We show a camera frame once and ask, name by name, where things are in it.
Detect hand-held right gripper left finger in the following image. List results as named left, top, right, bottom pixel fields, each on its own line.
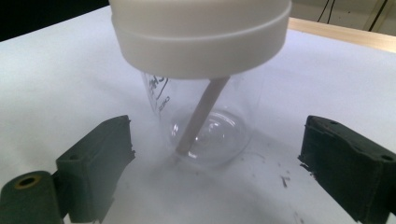
left=56, top=115, right=136, bottom=223

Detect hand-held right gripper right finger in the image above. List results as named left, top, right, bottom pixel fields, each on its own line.
left=298, top=115, right=396, bottom=224

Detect clear glass cup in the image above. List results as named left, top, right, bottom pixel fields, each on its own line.
left=141, top=71, right=266, bottom=169

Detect white straw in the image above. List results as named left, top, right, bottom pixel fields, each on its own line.
left=175, top=75, right=232, bottom=157

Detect white cup lid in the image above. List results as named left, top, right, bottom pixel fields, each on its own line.
left=107, top=0, right=293, bottom=80

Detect black cable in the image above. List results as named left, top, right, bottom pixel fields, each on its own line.
left=317, top=0, right=336, bottom=24
left=368, top=0, right=389, bottom=33

